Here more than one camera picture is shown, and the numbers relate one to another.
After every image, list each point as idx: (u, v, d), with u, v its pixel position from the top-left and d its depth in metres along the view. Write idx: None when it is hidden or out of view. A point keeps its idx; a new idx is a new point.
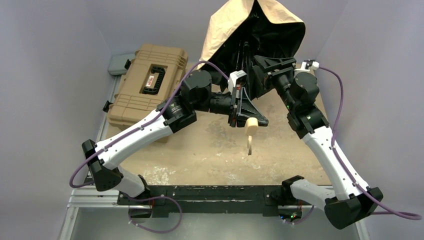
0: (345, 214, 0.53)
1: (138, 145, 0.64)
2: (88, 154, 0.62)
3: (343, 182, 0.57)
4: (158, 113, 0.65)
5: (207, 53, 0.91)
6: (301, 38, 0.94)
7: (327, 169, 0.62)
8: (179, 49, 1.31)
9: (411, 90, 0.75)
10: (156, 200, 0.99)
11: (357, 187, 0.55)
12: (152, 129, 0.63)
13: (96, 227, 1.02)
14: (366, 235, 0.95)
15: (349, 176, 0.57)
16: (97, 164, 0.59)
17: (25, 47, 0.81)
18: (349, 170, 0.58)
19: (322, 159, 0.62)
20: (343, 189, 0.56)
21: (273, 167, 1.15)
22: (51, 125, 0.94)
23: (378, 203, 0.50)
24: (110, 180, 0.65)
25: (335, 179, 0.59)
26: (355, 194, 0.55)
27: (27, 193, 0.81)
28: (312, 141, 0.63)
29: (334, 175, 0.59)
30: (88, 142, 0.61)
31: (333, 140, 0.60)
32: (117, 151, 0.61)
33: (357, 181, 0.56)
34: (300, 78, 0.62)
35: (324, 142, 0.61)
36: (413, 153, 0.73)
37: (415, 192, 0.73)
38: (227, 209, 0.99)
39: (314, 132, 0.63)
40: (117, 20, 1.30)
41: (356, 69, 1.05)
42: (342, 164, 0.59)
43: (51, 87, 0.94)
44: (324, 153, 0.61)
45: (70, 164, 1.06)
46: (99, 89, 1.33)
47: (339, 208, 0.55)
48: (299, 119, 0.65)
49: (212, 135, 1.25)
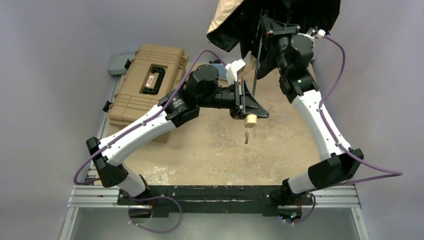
0: (325, 169, 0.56)
1: (140, 141, 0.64)
2: (92, 151, 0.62)
3: (326, 142, 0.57)
4: (160, 108, 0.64)
5: (220, 16, 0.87)
6: (330, 19, 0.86)
7: (313, 131, 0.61)
8: (179, 49, 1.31)
9: (411, 90, 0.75)
10: (156, 200, 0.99)
11: (340, 146, 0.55)
12: (154, 125, 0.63)
13: (96, 227, 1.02)
14: (366, 234, 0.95)
15: (333, 137, 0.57)
16: (101, 161, 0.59)
17: (27, 48, 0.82)
18: (333, 131, 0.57)
19: (308, 121, 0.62)
20: (326, 148, 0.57)
21: (273, 167, 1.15)
22: (52, 126, 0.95)
23: (357, 161, 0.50)
24: (115, 177, 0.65)
25: (320, 141, 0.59)
26: (336, 153, 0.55)
27: (28, 194, 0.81)
28: (301, 104, 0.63)
29: (318, 135, 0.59)
30: (92, 140, 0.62)
31: (320, 102, 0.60)
32: (121, 147, 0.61)
33: (340, 141, 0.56)
34: (297, 39, 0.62)
35: (311, 105, 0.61)
36: (414, 153, 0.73)
37: (415, 193, 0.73)
38: (227, 209, 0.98)
39: (303, 95, 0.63)
40: (117, 20, 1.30)
41: (356, 70, 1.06)
42: (326, 125, 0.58)
43: (51, 88, 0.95)
44: (310, 115, 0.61)
45: (70, 164, 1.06)
46: (99, 89, 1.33)
47: (322, 165, 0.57)
48: (290, 82, 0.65)
49: (212, 135, 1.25)
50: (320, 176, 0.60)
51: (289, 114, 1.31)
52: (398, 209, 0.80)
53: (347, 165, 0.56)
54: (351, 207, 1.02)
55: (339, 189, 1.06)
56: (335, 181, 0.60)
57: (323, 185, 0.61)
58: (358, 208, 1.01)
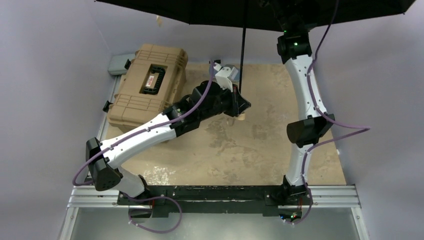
0: (299, 129, 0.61)
1: (142, 146, 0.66)
2: (92, 152, 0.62)
3: (306, 105, 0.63)
4: (165, 117, 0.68)
5: None
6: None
7: (298, 92, 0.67)
8: (179, 48, 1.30)
9: (411, 91, 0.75)
10: (156, 200, 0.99)
11: (317, 110, 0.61)
12: (158, 131, 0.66)
13: (95, 227, 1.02)
14: (366, 234, 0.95)
15: (313, 101, 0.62)
16: (103, 162, 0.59)
17: (26, 49, 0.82)
18: (315, 96, 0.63)
19: (297, 83, 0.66)
20: (305, 110, 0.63)
21: (273, 167, 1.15)
22: (52, 126, 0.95)
23: (331, 122, 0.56)
24: (110, 180, 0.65)
25: (301, 103, 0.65)
26: (312, 116, 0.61)
27: (27, 194, 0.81)
28: (292, 67, 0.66)
29: (302, 98, 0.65)
30: (93, 140, 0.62)
31: (310, 68, 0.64)
32: (123, 150, 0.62)
33: (318, 106, 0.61)
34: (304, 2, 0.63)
35: (301, 69, 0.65)
36: (413, 153, 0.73)
37: (414, 193, 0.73)
38: (227, 209, 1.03)
39: (296, 59, 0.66)
40: (117, 20, 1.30)
41: (356, 72, 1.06)
42: (310, 89, 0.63)
43: (51, 88, 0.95)
44: (299, 80, 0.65)
45: (70, 164, 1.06)
46: (99, 89, 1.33)
47: (298, 125, 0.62)
48: (286, 45, 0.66)
49: (212, 135, 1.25)
50: (295, 136, 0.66)
51: (289, 114, 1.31)
52: (398, 209, 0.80)
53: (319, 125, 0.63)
54: (351, 207, 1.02)
55: (339, 189, 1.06)
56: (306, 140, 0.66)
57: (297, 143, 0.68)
58: (358, 208, 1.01)
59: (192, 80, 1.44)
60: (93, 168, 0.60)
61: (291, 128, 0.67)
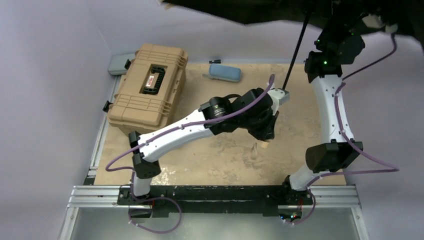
0: (322, 155, 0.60)
1: (177, 142, 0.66)
2: (132, 144, 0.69)
3: (331, 127, 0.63)
4: (201, 113, 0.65)
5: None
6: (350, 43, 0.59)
7: (324, 116, 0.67)
8: (179, 49, 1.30)
9: (412, 90, 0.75)
10: (156, 201, 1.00)
11: (342, 134, 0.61)
12: (192, 130, 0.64)
13: (96, 227, 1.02)
14: (366, 234, 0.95)
15: (338, 124, 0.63)
16: (139, 156, 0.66)
17: (26, 49, 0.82)
18: (341, 120, 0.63)
19: (323, 103, 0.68)
20: (329, 133, 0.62)
21: (273, 167, 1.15)
22: (52, 126, 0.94)
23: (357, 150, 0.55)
24: (150, 171, 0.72)
25: (326, 126, 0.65)
26: (336, 140, 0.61)
27: (27, 194, 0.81)
28: (319, 87, 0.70)
29: (326, 122, 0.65)
30: (134, 134, 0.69)
31: (338, 89, 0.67)
32: (157, 146, 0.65)
33: (344, 130, 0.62)
34: (349, 39, 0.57)
35: (328, 89, 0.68)
36: (413, 153, 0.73)
37: (414, 193, 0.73)
38: (227, 209, 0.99)
39: (324, 78, 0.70)
40: (117, 20, 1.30)
41: (357, 72, 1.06)
42: (336, 112, 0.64)
43: (51, 88, 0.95)
44: (326, 99, 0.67)
45: (69, 164, 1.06)
46: (99, 89, 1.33)
47: (320, 150, 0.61)
48: (315, 65, 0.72)
49: (212, 135, 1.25)
50: (315, 160, 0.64)
51: (289, 114, 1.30)
52: (398, 209, 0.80)
53: (343, 153, 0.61)
54: (351, 207, 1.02)
55: (339, 189, 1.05)
56: (329, 167, 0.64)
57: (316, 169, 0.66)
58: (358, 208, 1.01)
59: (192, 80, 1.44)
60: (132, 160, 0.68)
61: (312, 151, 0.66)
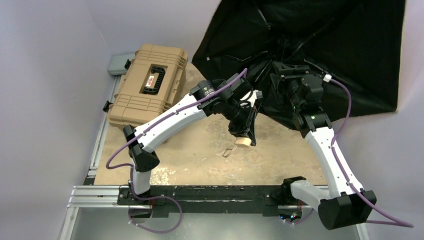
0: (336, 212, 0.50)
1: (174, 129, 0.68)
2: (128, 138, 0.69)
3: (337, 180, 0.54)
4: (192, 97, 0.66)
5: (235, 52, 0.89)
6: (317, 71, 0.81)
7: (324, 169, 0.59)
8: (179, 49, 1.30)
9: None
10: (156, 200, 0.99)
11: (351, 186, 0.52)
12: (187, 113, 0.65)
13: (96, 227, 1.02)
14: (366, 234, 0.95)
15: (344, 175, 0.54)
16: (137, 148, 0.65)
17: (25, 50, 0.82)
18: (345, 170, 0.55)
19: (320, 158, 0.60)
20: (335, 186, 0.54)
21: (273, 167, 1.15)
22: (51, 127, 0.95)
23: (371, 205, 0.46)
24: (150, 162, 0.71)
25: (330, 179, 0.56)
26: (346, 192, 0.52)
27: (27, 194, 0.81)
28: (312, 140, 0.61)
29: (328, 174, 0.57)
30: (129, 128, 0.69)
31: (333, 139, 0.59)
32: (155, 135, 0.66)
33: (351, 181, 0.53)
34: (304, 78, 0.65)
35: (323, 141, 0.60)
36: (413, 154, 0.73)
37: (413, 193, 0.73)
38: (227, 209, 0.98)
39: (316, 130, 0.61)
40: (117, 20, 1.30)
41: None
42: (338, 163, 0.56)
43: (51, 89, 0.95)
44: (322, 152, 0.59)
45: (70, 164, 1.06)
46: (99, 89, 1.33)
47: (332, 207, 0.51)
48: (303, 117, 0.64)
49: (212, 135, 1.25)
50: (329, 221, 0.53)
51: None
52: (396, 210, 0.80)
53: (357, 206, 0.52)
54: None
55: None
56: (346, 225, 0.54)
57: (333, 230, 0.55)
58: None
59: (192, 80, 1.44)
60: (132, 153, 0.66)
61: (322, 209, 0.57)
